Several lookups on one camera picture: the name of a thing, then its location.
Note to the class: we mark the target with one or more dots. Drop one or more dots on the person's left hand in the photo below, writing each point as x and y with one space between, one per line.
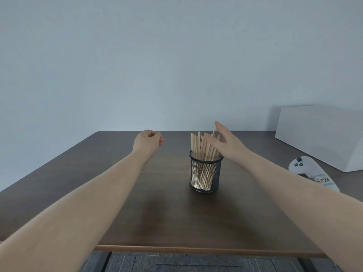
146 143

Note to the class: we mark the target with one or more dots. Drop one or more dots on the person's right hand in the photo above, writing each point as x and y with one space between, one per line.
229 145

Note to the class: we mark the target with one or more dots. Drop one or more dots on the person's left fingers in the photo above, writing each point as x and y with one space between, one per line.
157 138

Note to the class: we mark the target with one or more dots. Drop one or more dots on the person's right thumb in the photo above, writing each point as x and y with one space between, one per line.
214 138

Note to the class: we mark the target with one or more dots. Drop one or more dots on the person's left forearm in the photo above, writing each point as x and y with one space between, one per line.
71 209

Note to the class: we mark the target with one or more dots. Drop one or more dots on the person's right forearm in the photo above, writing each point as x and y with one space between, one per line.
306 206

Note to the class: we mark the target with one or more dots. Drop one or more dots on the bundle of wooden sticks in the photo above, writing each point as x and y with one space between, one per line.
202 150

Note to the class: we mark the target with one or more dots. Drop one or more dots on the black mesh pen cup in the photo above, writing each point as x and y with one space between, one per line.
205 175

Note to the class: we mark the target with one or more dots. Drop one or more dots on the white handheld controller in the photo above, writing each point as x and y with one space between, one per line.
312 172

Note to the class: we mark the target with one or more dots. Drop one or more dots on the white box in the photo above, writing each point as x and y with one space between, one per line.
323 135

